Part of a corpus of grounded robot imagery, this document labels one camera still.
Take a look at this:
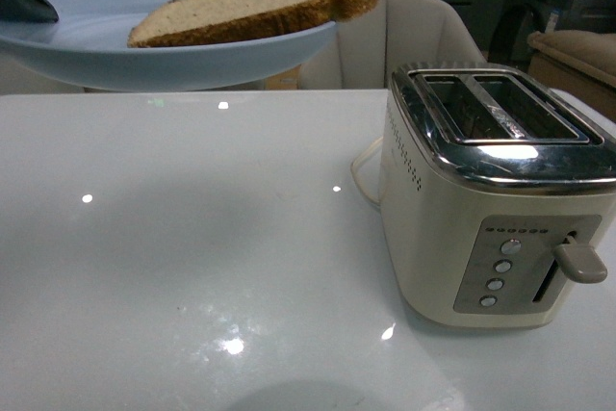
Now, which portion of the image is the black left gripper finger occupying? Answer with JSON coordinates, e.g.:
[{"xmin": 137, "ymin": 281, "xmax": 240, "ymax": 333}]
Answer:
[{"xmin": 0, "ymin": 0, "xmax": 59, "ymax": 23}]

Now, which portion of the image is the light blue plate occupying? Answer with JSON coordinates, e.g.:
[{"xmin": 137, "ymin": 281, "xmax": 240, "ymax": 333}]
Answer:
[{"xmin": 0, "ymin": 0, "xmax": 338, "ymax": 92}]

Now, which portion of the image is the bread slice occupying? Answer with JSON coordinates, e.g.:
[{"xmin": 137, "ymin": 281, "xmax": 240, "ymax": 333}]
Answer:
[{"xmin": 127, "ymin": 0, "xmax": 378, "ymax": 48}]

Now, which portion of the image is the grey chair right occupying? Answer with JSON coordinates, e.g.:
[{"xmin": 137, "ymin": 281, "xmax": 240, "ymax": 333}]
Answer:
[{"xmin": 297, "ymin": 0, "xmax": 485, "ymax": 90}]

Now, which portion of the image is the cream chrome two-slot toaster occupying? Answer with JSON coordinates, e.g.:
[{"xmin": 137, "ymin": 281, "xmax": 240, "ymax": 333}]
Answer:
[{"xmin": 377, "ymin": 64, "xmax": 615, "ymax": 328}]

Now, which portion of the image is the black appliance box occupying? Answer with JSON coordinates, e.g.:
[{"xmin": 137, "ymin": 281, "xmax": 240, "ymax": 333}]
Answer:
[{"xmin": 488, "ymin": 0, "xmax": 615, "ymax": 69}]

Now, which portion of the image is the cream toaster power cable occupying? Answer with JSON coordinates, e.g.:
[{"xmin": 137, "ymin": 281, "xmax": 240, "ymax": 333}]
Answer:
[{"xmin": 350, "ymin": 135, "xmax": 385, "ymax": 206}]

